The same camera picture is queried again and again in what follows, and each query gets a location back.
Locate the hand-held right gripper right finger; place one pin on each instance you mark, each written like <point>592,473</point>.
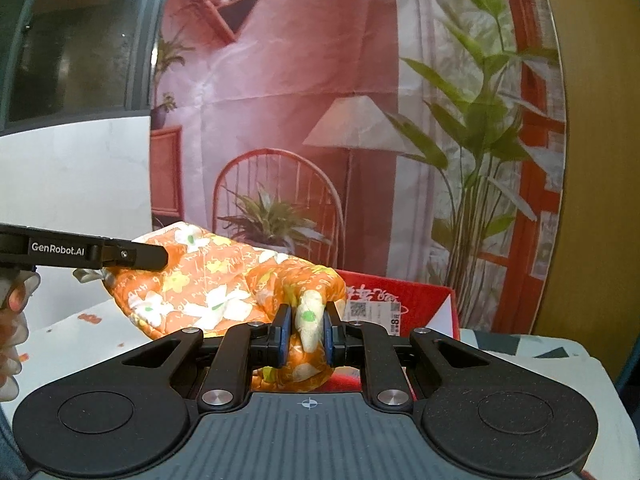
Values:
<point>328,337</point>

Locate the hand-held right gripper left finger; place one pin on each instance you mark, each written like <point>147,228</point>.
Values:
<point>284,336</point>

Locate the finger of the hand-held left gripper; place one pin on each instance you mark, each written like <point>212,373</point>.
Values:
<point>142,256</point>

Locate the orange floral oven mitt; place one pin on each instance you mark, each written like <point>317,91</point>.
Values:
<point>200,280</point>

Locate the red strawberry cardboard box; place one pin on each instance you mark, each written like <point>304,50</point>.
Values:
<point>425,300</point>

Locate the person's left hand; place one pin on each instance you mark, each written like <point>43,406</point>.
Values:
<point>11,340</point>

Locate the white printed tablecloth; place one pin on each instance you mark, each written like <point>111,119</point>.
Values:
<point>550,375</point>

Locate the printed room scene backdrop cloth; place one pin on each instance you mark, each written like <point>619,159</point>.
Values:
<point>310,60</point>

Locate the light wooden panel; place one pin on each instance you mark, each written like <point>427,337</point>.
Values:
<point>600,160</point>

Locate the dark window with grey frame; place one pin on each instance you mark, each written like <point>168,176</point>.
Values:
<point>75,35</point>

